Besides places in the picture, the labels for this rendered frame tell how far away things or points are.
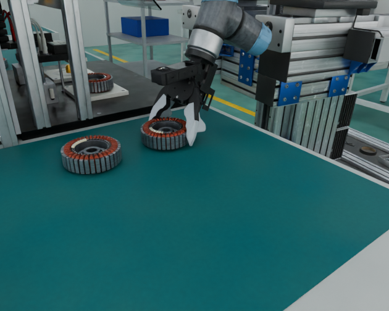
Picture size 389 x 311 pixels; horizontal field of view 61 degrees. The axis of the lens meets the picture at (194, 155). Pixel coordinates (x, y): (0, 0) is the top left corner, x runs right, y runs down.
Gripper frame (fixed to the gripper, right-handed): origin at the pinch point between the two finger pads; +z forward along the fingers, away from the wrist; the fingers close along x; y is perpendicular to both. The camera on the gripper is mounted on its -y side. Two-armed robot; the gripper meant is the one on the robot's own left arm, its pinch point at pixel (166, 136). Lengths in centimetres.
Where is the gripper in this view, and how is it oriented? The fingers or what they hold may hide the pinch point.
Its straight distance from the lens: 75.0
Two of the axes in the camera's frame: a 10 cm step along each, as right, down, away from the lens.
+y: 5.6, 1.4, 8.2
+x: -7.6, -3.1, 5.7
